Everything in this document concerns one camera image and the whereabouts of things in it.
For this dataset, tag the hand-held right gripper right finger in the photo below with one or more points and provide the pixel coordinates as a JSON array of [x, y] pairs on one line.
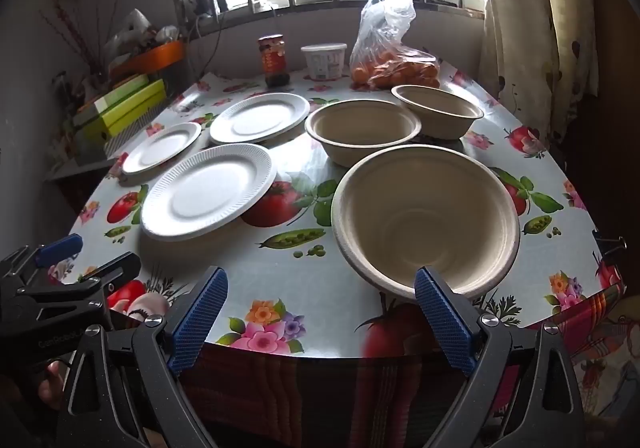
[[440, 313]]

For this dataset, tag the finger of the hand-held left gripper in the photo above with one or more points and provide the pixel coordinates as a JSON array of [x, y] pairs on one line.
[[60, 248], [120, 268]]

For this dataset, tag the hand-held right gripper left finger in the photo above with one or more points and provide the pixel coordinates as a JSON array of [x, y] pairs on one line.
[[200, 318]]

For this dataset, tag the large beige paper bowl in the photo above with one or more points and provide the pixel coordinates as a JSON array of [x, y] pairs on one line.
[[425, 218]]

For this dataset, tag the large white foam plate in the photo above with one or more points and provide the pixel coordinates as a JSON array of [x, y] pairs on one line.
[[260, 117], [210, 193]]

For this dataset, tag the small white foam plate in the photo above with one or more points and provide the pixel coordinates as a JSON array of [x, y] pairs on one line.
[[160, 147]]

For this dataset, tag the person's left hand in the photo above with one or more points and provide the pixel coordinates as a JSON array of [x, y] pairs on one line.
[[52, 385]]

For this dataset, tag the fruit printed tablecloth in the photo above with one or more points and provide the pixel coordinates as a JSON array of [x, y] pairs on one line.
[[310, 278]]

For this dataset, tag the grey patterned box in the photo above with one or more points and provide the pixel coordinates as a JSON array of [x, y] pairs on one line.
[[122, 142]]

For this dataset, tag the red plaid cloth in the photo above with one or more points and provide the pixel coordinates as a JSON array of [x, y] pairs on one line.
[[310, 398]]

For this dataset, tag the lime green box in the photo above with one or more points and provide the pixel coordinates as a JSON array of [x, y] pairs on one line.
[[130, 115]]

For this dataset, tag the green white box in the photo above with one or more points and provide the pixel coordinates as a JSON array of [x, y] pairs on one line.
[[112, 95]]

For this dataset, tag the white printed fabric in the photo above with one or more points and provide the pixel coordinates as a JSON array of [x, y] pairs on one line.
[[607, 363]]

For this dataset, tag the black binder clip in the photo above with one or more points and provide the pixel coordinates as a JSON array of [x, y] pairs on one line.
[[607, 243]]

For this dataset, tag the orange plastic basin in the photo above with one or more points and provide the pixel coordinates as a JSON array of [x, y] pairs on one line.
[[150, 58]]

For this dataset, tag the dried branches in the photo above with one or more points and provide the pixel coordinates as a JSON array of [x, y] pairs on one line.
[[70, 27]]

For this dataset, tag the white plastic bag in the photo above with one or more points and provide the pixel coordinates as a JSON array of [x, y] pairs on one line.
[[130, 27]]

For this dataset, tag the plastic bag of oranges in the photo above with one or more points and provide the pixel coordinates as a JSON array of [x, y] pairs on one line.
[[390, 62]]

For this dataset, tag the red label sauce jar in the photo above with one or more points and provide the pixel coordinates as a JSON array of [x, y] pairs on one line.
[[272, 60]]

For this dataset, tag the white plastic tub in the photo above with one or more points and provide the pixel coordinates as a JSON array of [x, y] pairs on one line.
[[325, 60]]

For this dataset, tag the small black device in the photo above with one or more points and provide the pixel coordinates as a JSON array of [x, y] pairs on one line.
[[222, 2]]

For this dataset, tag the heart patterned curtain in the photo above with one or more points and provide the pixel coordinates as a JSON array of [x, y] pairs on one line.
[[540, 27]]

